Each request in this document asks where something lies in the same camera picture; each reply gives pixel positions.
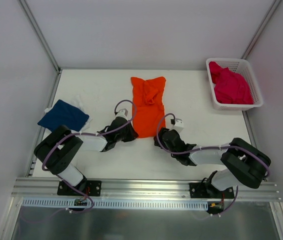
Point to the folded navy blue t shirt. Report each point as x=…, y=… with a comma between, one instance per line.
x=62, y=117

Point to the orange t shirt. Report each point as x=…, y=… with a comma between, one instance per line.
x=148, y=99

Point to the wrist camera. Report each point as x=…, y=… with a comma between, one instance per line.
x=177, y=125
x=123, y=113

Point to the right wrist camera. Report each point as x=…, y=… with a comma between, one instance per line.
x=177, y=125

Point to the white slotted cable duct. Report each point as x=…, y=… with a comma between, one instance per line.
x=129, y=204

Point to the folded white t shirt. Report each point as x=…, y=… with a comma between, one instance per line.
x=81, y=107

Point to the aluminium front rail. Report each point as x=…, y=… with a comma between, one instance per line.
x=141, y=189

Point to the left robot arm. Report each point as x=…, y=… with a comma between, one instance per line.
x=58, y=149

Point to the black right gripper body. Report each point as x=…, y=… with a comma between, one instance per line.
x=166, y=137

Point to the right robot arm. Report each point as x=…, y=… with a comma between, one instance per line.
x=244, y=164

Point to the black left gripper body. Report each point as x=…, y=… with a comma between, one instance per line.
x=125, y=131

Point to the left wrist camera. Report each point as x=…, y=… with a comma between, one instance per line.
x=123, y=113

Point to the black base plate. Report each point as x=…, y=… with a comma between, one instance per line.
x=89, y=187
x=199, y=190

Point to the magenta t shirt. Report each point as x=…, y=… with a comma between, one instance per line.
x=229, y=87

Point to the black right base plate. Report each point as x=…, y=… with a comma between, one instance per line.
x=199, y=190

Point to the white plastic basket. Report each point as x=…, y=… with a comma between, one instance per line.
x=242, y=67

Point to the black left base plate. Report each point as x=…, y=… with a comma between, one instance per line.
x=89, y=187

